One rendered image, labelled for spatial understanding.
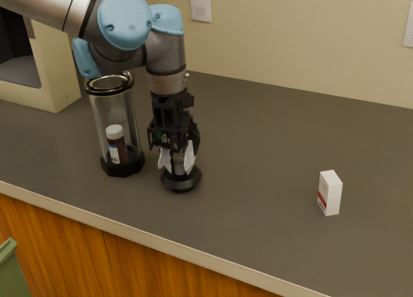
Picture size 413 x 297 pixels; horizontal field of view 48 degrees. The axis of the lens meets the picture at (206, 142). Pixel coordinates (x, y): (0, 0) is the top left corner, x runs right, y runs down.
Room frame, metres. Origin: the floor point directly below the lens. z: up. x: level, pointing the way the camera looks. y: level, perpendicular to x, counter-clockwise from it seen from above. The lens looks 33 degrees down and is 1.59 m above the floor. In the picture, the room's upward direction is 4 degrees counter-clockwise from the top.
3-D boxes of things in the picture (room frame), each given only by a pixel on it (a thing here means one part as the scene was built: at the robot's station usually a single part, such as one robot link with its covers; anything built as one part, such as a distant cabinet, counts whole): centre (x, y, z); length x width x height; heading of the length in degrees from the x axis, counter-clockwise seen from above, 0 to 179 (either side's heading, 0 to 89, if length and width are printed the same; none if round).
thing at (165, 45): (0.81, 0.07, 1.29); 0.09 x 0.08 x 0.11; 115
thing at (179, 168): (0.83, 0.06, 0.97); 0.09 x 0.09 x 0.07
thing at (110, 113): (0.92, 0.20, 1.06); 0.11 x 0.11 x 0.21
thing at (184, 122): (0.80, 0.07, 1.13); 0.09 x 0.08 x 0.12; 166
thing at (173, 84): (0.81, 0.06, 1.21); 0.08 x 0.08 x 0.05
